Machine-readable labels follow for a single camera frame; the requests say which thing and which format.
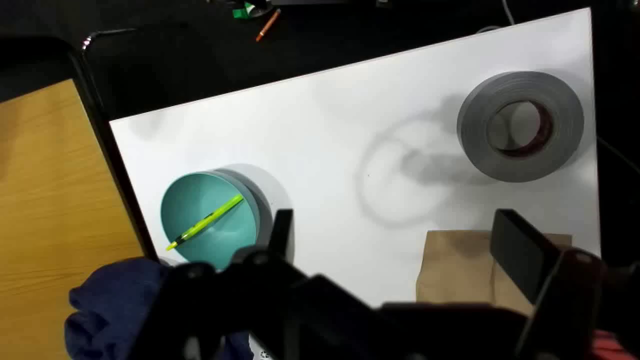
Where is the grey duct tape roll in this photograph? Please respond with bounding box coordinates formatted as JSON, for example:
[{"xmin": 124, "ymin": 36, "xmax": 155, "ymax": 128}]
[{"xmin": 457, "ymin": 70, "xmax": 586, "ymax": 185}]

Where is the small orange pen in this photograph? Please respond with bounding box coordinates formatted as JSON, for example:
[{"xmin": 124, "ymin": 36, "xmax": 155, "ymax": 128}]
[{"xmin": 254, "ymin": 6, "xmax": 282, "ymax": 45}]

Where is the light wooden table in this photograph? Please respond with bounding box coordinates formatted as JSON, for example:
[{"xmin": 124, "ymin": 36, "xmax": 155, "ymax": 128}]
[{"xmin": 0, "ymin": 79, "xmax": 149, "ymax": 360}]

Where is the yellow pen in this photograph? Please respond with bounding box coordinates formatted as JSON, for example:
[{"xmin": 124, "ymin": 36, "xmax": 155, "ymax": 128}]
[{"xmin": 165, "ymin": 193, "xmax": 246, "ymax": 252}]

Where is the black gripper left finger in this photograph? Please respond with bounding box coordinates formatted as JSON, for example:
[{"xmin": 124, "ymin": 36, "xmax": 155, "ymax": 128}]
[{"xmin": 266, "ymin": 208, "xmax": 296, "ymax": 261}]

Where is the navy blue cloth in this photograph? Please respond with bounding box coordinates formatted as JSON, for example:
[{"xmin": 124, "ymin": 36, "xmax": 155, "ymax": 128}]
[{"xmin": 64, "ymin": 259, "xmax": 257, "ymax": 360}]

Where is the red cloth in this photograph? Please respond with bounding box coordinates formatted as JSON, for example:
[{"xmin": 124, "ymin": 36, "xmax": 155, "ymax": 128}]
[{"xmin": 588, "ymin": 327, "xmax": 636, "ymax": 360}]

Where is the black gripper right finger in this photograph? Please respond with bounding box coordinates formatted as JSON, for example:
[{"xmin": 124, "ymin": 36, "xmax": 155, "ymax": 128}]
[{"xmin": 488, "ymin": 208, "xmax": 571, "ymax": 307}]

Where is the teal blue bowl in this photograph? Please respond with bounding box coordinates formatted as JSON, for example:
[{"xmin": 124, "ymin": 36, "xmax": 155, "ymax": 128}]
[{"xmin": 158, "ymin": 168, "xmax": 277, "ymax": 273}]

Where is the white board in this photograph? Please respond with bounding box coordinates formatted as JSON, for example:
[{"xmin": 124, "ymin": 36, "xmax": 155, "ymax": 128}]
[{"xmin": 108, "ymin": 6, "xmax": 602, "ymax": 310}]

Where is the small green object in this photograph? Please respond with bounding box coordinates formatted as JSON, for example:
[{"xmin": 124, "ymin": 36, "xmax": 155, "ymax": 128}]
[{"xmin": 230, "ymin": 0, "xmax": 259, "ymax": 21}]

